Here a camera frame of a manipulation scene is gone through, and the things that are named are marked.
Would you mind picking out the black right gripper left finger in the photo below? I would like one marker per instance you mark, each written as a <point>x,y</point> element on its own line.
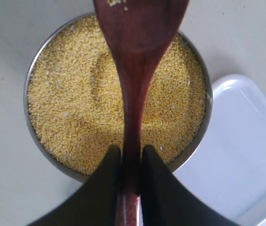
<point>95,202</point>

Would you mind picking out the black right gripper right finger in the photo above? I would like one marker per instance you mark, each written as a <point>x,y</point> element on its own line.
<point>166,202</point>

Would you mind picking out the dark red wooden spoon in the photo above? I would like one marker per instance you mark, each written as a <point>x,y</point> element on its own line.
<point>138,32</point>

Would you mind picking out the steel bowl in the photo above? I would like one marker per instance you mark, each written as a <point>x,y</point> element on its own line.
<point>74,109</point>

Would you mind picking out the yellow millet grains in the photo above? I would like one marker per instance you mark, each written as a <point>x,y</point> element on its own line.
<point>121,74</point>

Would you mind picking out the white plastic tray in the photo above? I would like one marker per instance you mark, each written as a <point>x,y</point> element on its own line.
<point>228,169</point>

